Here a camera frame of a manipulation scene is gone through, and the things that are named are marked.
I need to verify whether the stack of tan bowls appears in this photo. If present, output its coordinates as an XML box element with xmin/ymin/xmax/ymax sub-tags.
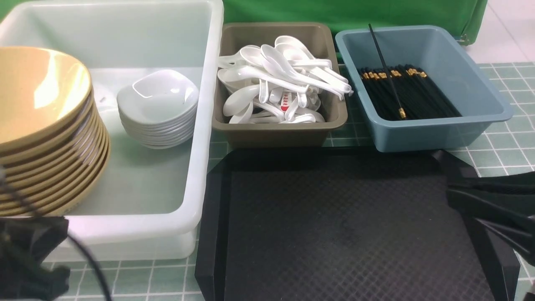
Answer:
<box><xmin>0</xmin><ymin>46</ymin><xmax>112</xmax><ymax>217</ymax></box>

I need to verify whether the stack of white dishes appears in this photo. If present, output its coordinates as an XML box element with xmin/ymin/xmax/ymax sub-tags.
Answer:
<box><xmin>116</xmin><ymin>70</ymin><xmax>199</xmax><ymax>149</ymax></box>

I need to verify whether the olive brown plastic bin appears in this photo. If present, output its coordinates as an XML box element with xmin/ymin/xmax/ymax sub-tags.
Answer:
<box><xmin>212</xmin><ymin>22</ymin><xmax>348</xmax><ymax>149</ymax></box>

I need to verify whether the pile of white spoons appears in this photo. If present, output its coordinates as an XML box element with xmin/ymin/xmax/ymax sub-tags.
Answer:
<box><xmin>217</xmin><ymin>36</ymin><xmax>353</xmax><ymax>124</ymax></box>

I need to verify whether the black chopstick pair gold tip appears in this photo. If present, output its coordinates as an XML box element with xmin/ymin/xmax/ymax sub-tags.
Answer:
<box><xmin>368</xmin><ymin>23</ymin><xmax>407</xmax><ymax>120</ymax></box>

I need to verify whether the bundle of black chopsticks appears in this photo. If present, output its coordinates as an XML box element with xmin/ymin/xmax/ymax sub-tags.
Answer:
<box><xmin>358</xmin><ymin>64</ymin><xmax>462</xmax><ymax>121</ymax></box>

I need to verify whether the blue plastic bin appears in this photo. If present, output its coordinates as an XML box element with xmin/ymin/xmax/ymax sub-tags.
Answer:
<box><xmin>336</xmin><ymin>25</ymin><xmax>514</xmax><ymax>152</ymax></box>

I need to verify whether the black camera cable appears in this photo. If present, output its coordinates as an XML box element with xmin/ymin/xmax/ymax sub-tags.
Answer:
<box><xmin>0</xmin><ymin>167</ymin><xmax>113</xmax><ymax>301</ymax></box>

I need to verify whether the black serving tray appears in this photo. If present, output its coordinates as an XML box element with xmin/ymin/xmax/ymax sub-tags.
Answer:
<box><xmin>195</xmin><ymin>147</ymin><xmax>520</xmax><ymax>301</ymax></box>

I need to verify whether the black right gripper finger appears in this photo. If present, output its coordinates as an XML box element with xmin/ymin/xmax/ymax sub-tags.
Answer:
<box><xmin>446</xmin><ymin>171</ymin><xmax>535</xmax><ymax>265</ymax></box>

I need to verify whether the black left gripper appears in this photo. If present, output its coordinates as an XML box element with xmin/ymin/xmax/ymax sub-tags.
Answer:
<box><xmin>0</xmin><ymin>217</ymin><xmax>70</xmax><ymax>301</ymax></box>

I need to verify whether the large white plastic tub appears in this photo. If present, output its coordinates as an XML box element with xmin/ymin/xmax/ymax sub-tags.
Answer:
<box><xmin>1</xmin><ymin>0</ymin><xmax>224</xmax><ymax>260</ymax></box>

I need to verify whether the green cloth backdrop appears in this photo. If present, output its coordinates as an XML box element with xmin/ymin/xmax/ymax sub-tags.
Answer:
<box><xmin>0</xmin><ymin>0</ymin><xmax>488</xmax><ymax>46</ymax></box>

